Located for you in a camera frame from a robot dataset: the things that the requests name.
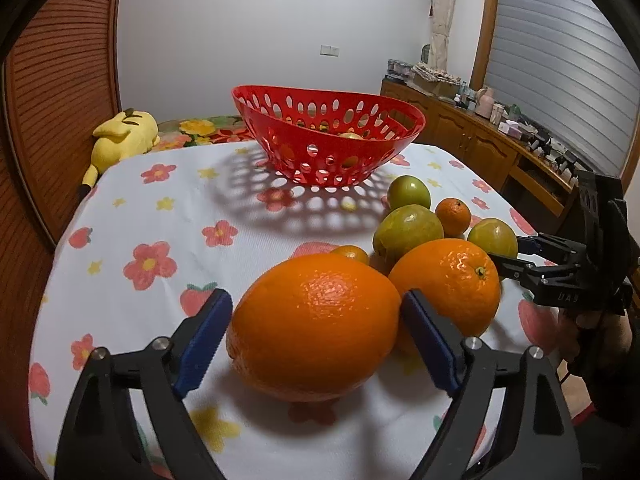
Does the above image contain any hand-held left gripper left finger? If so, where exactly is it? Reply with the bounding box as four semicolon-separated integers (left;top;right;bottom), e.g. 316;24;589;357
54;287;235;480

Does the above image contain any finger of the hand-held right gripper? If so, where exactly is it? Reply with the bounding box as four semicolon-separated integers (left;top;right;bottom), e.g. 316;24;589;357
487;252;551;291
515;232;586;267

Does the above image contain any pink jug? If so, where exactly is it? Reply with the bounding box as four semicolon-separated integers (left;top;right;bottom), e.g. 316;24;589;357
475;87;496;118

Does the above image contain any yellow plush toy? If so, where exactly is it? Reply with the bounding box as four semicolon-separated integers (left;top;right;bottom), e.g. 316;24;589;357
80;108;161;200

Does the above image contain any beige curtain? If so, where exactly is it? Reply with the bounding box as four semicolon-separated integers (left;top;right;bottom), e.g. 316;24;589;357
429;0;458;73

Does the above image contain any round orange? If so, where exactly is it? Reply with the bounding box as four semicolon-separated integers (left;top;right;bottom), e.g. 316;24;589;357
388;239;502;356

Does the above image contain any green apple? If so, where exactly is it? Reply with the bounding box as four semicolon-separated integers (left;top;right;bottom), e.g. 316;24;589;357
387;175;432;211

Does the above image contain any person's right hand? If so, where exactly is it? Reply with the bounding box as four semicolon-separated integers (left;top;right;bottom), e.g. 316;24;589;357
557;310;636;366

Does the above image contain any large oval orange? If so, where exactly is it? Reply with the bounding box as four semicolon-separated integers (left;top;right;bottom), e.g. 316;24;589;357
226;254;402;403

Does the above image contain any cluster of small dark gadgets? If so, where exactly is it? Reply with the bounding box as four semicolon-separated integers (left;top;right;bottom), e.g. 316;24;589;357
525;130;581;176

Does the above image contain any wooden louvered door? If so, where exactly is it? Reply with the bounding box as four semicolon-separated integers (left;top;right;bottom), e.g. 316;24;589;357
2;0;126;241

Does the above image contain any red perforated plastic basket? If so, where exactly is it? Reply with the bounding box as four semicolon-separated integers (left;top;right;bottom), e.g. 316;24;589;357
231;85;427;189

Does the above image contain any cardboard box with patterned cloth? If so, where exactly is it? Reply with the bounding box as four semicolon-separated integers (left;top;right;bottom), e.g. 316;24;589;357
411;62;461;98

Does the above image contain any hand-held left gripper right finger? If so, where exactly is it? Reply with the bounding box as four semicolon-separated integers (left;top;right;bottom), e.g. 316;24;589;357
400;288;583;480

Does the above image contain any yellow-green speckled fruit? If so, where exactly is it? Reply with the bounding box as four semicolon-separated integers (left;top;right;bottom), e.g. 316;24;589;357
373;205;445;263
467;217;518;261

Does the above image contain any white floral tablecloth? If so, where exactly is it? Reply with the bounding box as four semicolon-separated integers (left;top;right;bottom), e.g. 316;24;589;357
27;140;566;480

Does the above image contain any rough small tangerine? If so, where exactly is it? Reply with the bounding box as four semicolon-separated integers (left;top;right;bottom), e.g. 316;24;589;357
435;198;472;238

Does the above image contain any wooden sideboard cabinet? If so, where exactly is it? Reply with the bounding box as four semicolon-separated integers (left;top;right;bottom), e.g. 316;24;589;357
380;77;581;218

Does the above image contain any colourful floral blanket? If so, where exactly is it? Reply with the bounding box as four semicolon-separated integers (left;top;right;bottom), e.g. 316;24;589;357
150;115;261;153

